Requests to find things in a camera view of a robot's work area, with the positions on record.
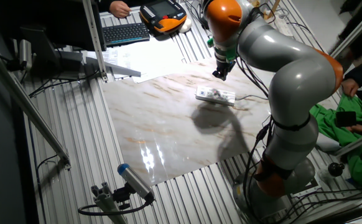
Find light wooden board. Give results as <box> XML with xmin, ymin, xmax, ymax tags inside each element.
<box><xmin>265</xmin><ymin>0</ymin><xmax>281</xmax><ymax>20</ymax></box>

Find white computer mouse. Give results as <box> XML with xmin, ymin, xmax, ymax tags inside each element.
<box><xmin>177</xmin><ymin>17</ymin><xmax>193</xmax><ymax>34</ymax></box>

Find flat grey metal bar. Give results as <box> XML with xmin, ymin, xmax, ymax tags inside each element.
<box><xmin>86</xmin><ymin>57</ymin><xmax>142</xmax><ymax>78</ymax></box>

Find white folded cloth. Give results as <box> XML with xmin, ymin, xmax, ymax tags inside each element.
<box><xmin>315</xmin><ymin>133</ymin><xmax>342</xmax><ymax>153</ymax></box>

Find marble pattern board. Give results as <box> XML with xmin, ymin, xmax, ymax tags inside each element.
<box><xmin>101</xmin><ymin>57</ymin><xmax>336</xmax><ymax>187</ymax></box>

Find black computer monitor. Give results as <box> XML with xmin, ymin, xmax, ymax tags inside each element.
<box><xmin>19</xmin><ymin>0</ymin><xmax>107</xmax><ymax>82</ymax></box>

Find orange black teach pendant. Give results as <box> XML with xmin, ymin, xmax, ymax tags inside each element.
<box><xmin>139</xmin><ymin>0</ymin><xmax>188</xmax><ymax>34</ymax></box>

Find white power strip with USB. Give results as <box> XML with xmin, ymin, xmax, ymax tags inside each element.
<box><xmin>195</xmin><ymin>85</ymin><xmax>236</xmax><ymax>107</ymax></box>

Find black keyboard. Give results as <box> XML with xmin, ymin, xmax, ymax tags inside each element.
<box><xmin>102</xmin><ymin>22</ymin><xmax>151</xmax><ymax>48</ymax></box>

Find person's bare hand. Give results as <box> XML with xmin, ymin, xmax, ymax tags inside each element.
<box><xmin>341</xmin><ymin>77</ymin><xmax>360</xmax><ymax>98</ymax></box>
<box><xmin>108</xmin><ymin>0</ymin><xmax>132</xmax><ymax>19</ymax></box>
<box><xmin>345</xmin><ymin>123</ymin><xmax>362</xmax><ymax>134</ymax></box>

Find black round knob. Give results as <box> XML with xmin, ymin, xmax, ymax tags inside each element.
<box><xmin>327</xmin><ymin>162</ymin><xmax>346</xmax><ymax>177</ymax></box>

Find short aluminium camera mount profile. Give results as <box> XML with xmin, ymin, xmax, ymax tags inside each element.
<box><xmin>90</xmin><ymin>182</ymin><xmax>129</xmax><ymax>224</ymax></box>

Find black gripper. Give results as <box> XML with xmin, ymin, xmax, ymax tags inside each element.
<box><xmin>212</xmin><ymin>60</ymin><xmax>237</xmax><ymax>82</ymax></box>

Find black smartphone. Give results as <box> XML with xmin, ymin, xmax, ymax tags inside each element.
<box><xmin>335</xmin><ymin>111</ymin><xmax>358</xmax><ymax>128</ymax></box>

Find silver camera with blue end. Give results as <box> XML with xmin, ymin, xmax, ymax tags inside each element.
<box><xmin>117</xmin><ymin>163</ymin><xmax>155</xmax><ymax>203</ymax></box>

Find aluminium frame bar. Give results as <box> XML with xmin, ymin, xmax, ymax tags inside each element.
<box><xmin>330</xmin><ymin>1</ymin><xmax>362</xmax><ymax>60</ymax></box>
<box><xmin>81</xmin><ymin>0</ymin><xmax>109</xmax><ymax>82</ymax></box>
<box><xmin>0</xmin><ymin>43</ymin><xmax>72</xmax><ymax>170</ymax></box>
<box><xmin>335</xmin><ymin>126</ymin><xmax>362</xmax><ymax>157</ymax></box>

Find small silver camera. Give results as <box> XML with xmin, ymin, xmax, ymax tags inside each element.
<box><xmin>18</xmin><ymin>39</ymin><xmax>33</xmax><ymax>72</ymax></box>

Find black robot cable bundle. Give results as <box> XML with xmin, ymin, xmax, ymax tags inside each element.
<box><xmin>235</xmin><ymin>6</ymin><xmax>275</xmax><ymax>224</ymax></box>

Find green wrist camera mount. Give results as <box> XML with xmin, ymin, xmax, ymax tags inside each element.
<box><xmin>207</xmin><ymin>37</ymin><xmax>238</xmax><ymax>62</ymax></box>

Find white printed paper sheets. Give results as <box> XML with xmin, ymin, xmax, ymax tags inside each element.
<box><xmin>101</xmin><ymin>37</ymin><xmax>188</xmax><ymax>84</ymax></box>

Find grey power strip cable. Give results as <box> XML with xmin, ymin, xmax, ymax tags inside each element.
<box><xmin>235</xmin><ymin>93</ymin><xmax>269</xmax><ymax>101</ymax></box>

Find black camera cable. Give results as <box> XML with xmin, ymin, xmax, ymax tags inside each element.
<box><xmin>77</xmin><ymin>192</ymin><xmax>155</xmax><ymax>217</ymax></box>

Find plain white power strip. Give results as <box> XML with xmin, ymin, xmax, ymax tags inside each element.
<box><xmin>272</xmin><ymin>14</ymin><xmax>294</xmax><ymax>40</ymax></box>

